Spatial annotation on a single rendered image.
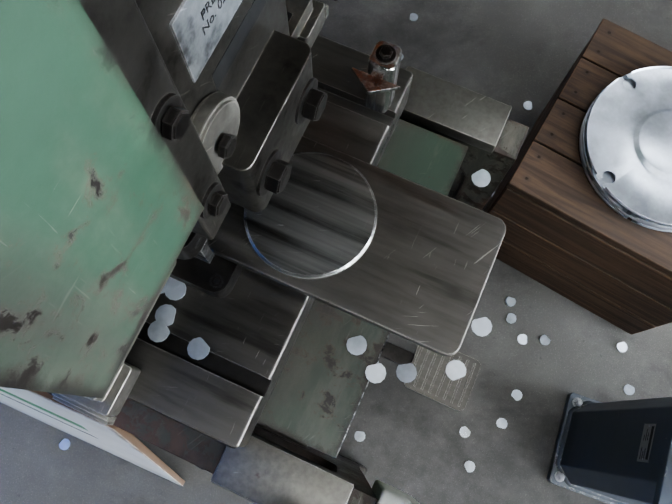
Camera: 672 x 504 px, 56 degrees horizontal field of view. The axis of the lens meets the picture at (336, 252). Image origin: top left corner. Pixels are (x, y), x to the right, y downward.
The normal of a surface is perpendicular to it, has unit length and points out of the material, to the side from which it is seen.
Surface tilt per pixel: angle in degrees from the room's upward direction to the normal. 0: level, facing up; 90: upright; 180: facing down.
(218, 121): 90
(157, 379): 0
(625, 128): 0
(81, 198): 90
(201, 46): 90
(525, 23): 0
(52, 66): 90
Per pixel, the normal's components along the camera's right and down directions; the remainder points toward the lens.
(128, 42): 0.91, 0.40
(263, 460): 0.00, -0.26
